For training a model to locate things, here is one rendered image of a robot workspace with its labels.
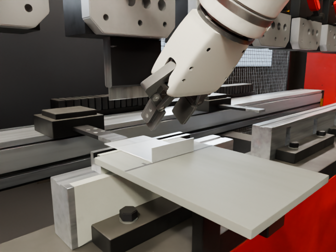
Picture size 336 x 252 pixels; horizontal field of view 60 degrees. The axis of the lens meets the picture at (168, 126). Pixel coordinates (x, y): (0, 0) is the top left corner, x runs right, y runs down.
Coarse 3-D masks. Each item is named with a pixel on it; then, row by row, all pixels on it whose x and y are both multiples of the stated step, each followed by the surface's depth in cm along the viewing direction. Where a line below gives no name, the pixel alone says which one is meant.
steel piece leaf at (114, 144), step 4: (140, 136) 55; (144, 136) 55; (120, 140) 52; (124, 140) 52; (128, 140) 52; (132, 140) 52; (136, 140) 52; (140, 140) 52; (144, 140) 52; (108, 144) 49; (112, 144) 49; (116, 144) 49; (120, 144) 49; (124, 144) 49
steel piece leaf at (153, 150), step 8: (128, 144) 49; (136, 144) 49; (144, 144) 49; (152, 144) 49; (160, 144) 49; (168, 144) 42; (176, 144) 43; (184, 144) 45; (192, 144) 46; (128, 152) 45; (136, 152) 45; (144, 152) 45; (152, 152) 40; (160, 152) 41; (168, 152) 42; (176, 152) 44; (184, 152) 45; (152, 160) 41
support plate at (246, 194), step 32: (96, 160) 43; (128, 160) 42; (192, 160) 42; (224, 160) 42; (256, 160) 42; (160, 192) 33; (192, 192) 31; (224, 192) 31; (256, 192) 31; (288, 192) 31; (224, 224) 26; (256, 224) 25
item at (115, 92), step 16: (112, 48) 43; (128, 48) 45; (144, 48) 47; (160, 48) 50; (112, 64) 44; (128, 64) 46; (144, 64) 48; (112, 80) 44; (128, 80) 46; (112, 96) 46; (128, 96) 48; (144, 96) 50
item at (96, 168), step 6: (180, 132) 59; (156, 138) 54; (162, 138) 55; (168, 138) 54; (186, 138) 57; (96, 150) 46; (102, 150) 47; (108, 150) 47; (90, 156) 46; (96, 156) 46; (96, 168) 45
